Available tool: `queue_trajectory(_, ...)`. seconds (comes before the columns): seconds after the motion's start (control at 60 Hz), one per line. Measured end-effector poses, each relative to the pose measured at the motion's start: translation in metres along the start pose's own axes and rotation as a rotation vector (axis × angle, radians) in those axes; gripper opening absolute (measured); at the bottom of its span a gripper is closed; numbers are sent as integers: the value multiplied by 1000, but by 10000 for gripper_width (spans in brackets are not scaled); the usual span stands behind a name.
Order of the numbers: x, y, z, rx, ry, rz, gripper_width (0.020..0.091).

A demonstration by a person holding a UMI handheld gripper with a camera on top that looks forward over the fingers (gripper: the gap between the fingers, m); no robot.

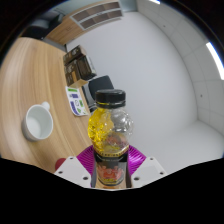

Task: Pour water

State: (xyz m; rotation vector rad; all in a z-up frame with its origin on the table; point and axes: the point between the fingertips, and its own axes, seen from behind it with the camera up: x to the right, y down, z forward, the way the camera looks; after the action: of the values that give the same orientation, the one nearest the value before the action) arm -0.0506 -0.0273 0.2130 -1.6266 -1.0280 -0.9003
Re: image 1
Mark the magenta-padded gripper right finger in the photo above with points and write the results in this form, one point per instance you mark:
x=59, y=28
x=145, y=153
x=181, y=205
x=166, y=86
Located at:
x=148, y=170

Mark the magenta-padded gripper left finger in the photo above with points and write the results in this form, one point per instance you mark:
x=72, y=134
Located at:
x=71, y=171

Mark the brown cardboard box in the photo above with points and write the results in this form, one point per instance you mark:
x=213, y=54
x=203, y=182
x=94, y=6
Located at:
x=77, y=83

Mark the clear bottle with black cap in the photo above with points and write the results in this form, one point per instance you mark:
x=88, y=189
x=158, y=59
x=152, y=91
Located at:
x=110, y=133

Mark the black sofa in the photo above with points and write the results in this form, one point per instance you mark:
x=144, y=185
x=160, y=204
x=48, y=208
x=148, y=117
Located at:
x=35, y=32

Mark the rectangular ceiling light panel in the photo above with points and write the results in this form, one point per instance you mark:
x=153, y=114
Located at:
x=215, y=60
x=155, y=1

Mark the wooden glass-door shelf cabinet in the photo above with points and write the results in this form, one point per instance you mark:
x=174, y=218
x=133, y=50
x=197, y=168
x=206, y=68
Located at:
x=83, y=20

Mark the black printed carton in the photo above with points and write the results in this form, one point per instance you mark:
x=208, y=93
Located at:
x=75, y=54
x=80, y=70

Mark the white grey mug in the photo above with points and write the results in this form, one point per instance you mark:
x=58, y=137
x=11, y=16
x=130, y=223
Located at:
x=38, y=122

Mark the black office chair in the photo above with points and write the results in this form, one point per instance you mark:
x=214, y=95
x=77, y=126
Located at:
x=101, y=83

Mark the white printed leaflet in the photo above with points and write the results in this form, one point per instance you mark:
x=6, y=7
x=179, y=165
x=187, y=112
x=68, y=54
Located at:
x=76, y=101

